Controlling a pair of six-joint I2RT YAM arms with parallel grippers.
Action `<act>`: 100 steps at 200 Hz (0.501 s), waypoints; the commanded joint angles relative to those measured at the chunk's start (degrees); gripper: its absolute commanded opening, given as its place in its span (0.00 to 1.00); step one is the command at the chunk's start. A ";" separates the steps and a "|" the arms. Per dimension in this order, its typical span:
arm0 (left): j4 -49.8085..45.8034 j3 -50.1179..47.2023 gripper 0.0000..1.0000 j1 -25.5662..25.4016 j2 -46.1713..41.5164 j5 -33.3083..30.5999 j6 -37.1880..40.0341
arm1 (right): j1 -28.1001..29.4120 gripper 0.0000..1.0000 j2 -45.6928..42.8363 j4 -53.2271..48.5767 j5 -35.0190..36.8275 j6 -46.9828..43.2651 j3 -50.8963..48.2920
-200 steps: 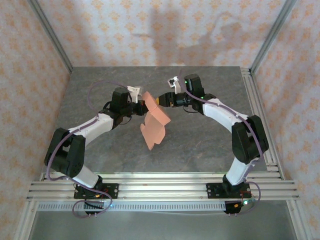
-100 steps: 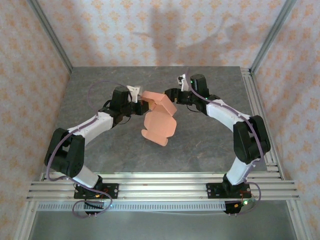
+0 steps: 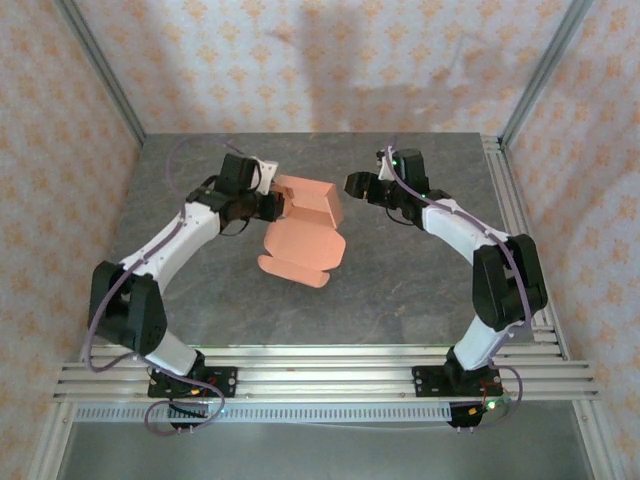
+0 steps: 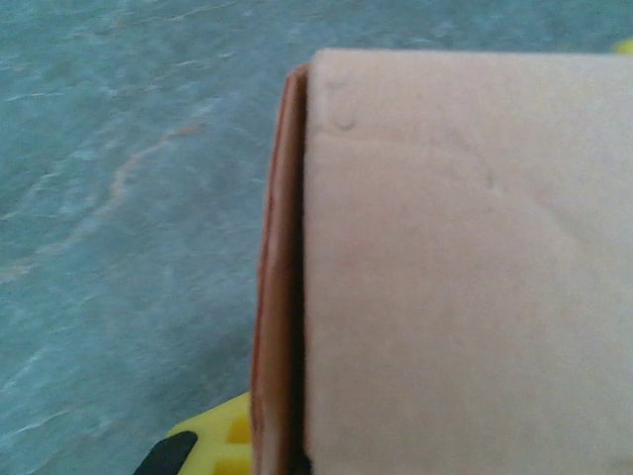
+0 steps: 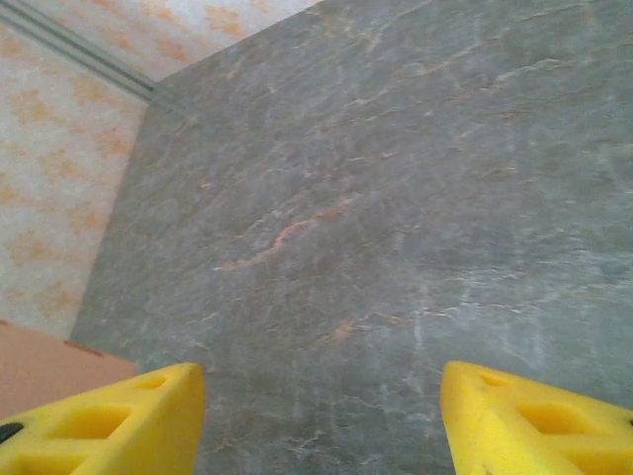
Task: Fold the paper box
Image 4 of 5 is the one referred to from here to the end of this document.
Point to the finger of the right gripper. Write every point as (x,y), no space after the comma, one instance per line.
(625,47)

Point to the salmon orange paper box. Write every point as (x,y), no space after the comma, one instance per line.
(445,272)

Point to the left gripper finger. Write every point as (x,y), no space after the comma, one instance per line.
(217,440)

